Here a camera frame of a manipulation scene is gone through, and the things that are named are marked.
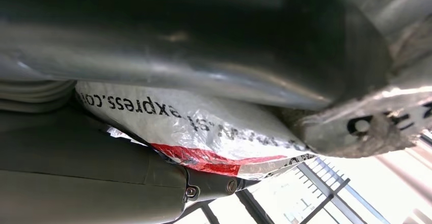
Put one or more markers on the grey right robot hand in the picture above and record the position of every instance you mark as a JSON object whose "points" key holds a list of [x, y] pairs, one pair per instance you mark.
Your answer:
{"points": [[84, 182]]}

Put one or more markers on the dark window frame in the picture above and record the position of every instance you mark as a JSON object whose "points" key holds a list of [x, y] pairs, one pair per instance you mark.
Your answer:
{"points": [[253, 205]]}

